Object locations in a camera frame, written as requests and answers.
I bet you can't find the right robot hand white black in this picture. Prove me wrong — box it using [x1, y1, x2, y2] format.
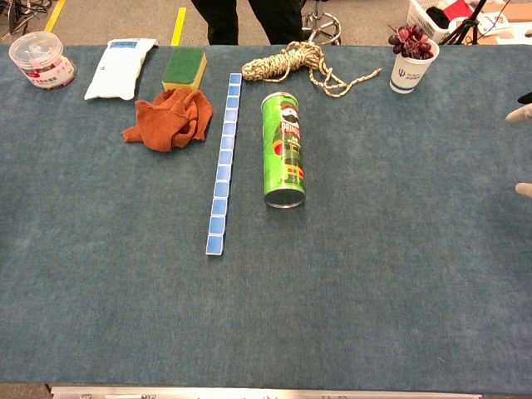
[505, 91, 532, 199]

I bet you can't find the white printed paper bag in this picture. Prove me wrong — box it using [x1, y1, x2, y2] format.
[475, 11, 513, 37]

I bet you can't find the brown cardboard box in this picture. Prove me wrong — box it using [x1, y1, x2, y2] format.
[480, 2, 532, 24]

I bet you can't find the black tripod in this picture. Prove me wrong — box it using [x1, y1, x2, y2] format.
[446, 0, 490, 46]

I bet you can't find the white paper cup blue print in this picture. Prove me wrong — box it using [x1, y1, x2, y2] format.
[389, 39, 441, 95]

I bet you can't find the dark red grape bunch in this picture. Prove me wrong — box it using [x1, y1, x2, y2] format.
[387, 23, 436, 60]

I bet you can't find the white plastic basket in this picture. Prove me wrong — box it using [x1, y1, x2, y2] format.
[406, 0, 475, 45]

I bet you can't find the chrome stool base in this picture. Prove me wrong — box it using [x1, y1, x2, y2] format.
[302, 0, 342, 46]

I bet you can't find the green Pringles can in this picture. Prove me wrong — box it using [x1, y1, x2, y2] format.
[260, 91, 307, 209]

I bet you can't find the blue felt table mat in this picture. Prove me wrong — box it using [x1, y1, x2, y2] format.
[0, 43, 532, 395]

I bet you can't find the person in black trousers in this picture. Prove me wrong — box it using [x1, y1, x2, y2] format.
[190, 0, 305, 46]

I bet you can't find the blue playing card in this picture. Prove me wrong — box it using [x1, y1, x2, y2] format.
[208, 215, 228, 237]
[204, 235, 226, 256]

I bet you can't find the green yellow sponge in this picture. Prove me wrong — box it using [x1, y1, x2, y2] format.
[161, 47, 208, 92]

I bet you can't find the orange cloth rag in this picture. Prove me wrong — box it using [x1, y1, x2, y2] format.
[121, 87, 214, 153]

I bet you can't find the white plastic packet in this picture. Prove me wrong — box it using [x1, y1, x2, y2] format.
[83, 37, 159, 101]

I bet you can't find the clear plastic jar red label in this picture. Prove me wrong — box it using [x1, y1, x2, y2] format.
[8, 31, 78, 91]

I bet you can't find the beige braided rope bundle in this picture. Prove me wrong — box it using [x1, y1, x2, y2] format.
[241, 40, 382, 99]

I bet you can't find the black cable tangle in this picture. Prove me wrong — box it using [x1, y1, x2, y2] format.
[0, 0, 54, 35]

